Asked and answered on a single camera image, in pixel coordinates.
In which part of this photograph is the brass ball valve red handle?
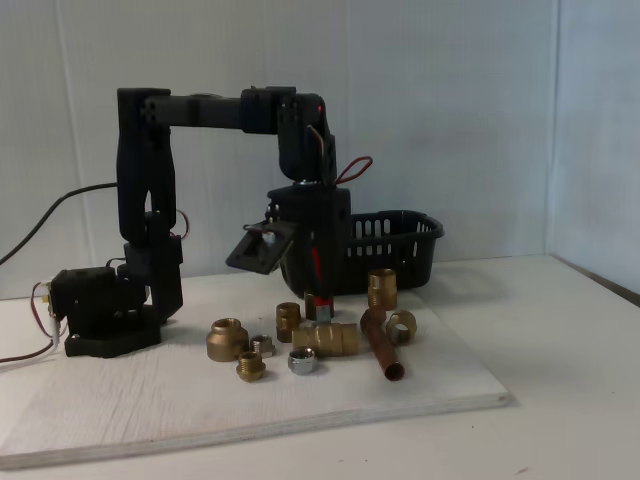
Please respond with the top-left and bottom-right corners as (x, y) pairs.
(292, 243), (360, 358)

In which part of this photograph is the brass male thread adapter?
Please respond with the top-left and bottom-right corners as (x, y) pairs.
(367, 268), (399, 311)

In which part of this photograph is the brass hex threaded fitting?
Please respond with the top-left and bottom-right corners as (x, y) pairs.
(274, 302), (303, 344)

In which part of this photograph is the black plastic slotted basket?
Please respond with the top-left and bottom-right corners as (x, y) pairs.
(277, 209), (446, 300)

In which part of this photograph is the small silver hex bushing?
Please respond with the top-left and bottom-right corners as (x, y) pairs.
(248, 334), (276, 357)

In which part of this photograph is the copper pipe piece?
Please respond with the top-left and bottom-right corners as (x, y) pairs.
(359, 307), (407, 384)

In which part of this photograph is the chrome hex nut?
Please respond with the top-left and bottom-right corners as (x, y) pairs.
(287, 348), (320, 377)

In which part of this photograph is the large brass reducer coupling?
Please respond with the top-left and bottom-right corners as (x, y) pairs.
(205, 317), (250, 362)

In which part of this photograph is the small brass hex nipple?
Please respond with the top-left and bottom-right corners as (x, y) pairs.
(236, 351), (267, 383)

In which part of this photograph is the white wooden board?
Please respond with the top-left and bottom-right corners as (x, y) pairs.
(0, 279), (515, 472)

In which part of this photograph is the red servo cable loop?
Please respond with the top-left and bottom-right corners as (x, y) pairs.
(335, 155), (374, 186)

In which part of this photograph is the brass hex ring bushing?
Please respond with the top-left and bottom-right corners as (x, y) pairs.
(384, 309), (418, 347)

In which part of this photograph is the black camera cable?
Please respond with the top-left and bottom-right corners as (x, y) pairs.
(0, 182), (121, 266)

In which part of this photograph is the white wire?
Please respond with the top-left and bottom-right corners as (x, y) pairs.
(0, 315), (69, 374)

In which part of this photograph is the red power wire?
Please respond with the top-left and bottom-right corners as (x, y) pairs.
(0, 281), (57, 364)

